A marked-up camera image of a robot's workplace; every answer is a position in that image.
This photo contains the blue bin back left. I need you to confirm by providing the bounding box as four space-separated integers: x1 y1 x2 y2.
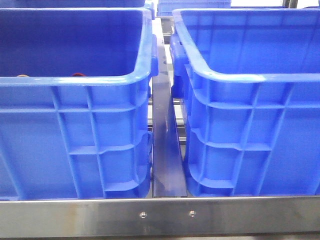
0 0 145 8

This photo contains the yellow mushroom push button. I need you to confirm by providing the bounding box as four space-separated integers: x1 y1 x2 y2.
17 74 29 78

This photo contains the large blue bin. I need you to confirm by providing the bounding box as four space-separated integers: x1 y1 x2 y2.
171 8 320 197
0 8 159 201

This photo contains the blue crate back centre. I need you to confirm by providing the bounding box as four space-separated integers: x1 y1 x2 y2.
157 0 232 17

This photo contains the large blue bin left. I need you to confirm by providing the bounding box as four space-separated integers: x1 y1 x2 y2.
0 8 159 201

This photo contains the steel divider rail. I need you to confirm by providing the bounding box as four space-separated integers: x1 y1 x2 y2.
152 40 188 198

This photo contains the steel front rail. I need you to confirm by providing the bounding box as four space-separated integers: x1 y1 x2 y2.
0 196 320 238

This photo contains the large blue bin right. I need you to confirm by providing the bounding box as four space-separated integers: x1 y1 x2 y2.
171 8 320 197

